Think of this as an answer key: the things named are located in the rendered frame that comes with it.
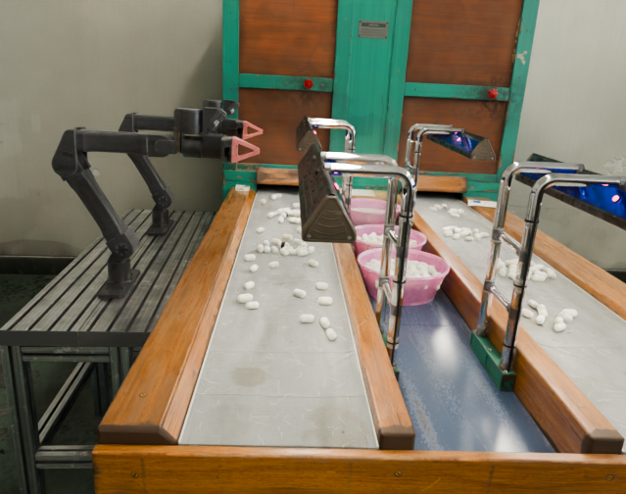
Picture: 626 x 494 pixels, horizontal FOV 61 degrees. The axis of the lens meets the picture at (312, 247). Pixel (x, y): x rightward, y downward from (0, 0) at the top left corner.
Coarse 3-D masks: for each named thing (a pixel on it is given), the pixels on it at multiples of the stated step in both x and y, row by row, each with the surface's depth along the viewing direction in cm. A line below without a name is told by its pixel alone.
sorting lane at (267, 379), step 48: (288, 240) 180; (240, 288) 138; (288, 288) 140; (336, 288) 141; (240, 336) 113; (288, 336) 114; (240, 384) 95; (288, 384) 96; (336, 384) 97; (192, 432) 82; (240, 432) 82; (288, 432) 83; (336, 432) 84
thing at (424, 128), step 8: (416, 128) 205; (424, 128) 190; (432, 128) 190; (440, 128) 190; (448, 128) 191; (456, 128) 191; (464, 128) 191; (408, 136) 206; (416, 136) 192; (408, 144) 207; (416, 144) 192; (408, 152) 207; (416, 152) 192; (408, 160) 208; (416, 160) 193; (408, 168) 206; (416, 168) 194; (416, 176) 195; (416, 184) 196; (400, 208) 215
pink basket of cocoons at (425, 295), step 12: (372, 252) 166; (420, 252) 166; (360, 264) 153; (432, 264) 163; (444, 264) 158; (372, 276) 149; (432, 276) 145; (444, 276) 151; (372, 288) 152; (408, 288) 146; (420, 288) 146; (432, 288) 149; (408, 300) 148; (420, 300) 149
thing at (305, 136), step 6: (306, 120) 205; (300, 126) 210; (306, 126) 184; (300, 132) 192; (306, 132) 168; (312, 132) 168; (300, 138) 177; (306, 138) 168; (312, 138) 168; (300, 144) 169; (306, 144) 169; (318, 144) 169; (300, 150) 169; (306, 150) 169
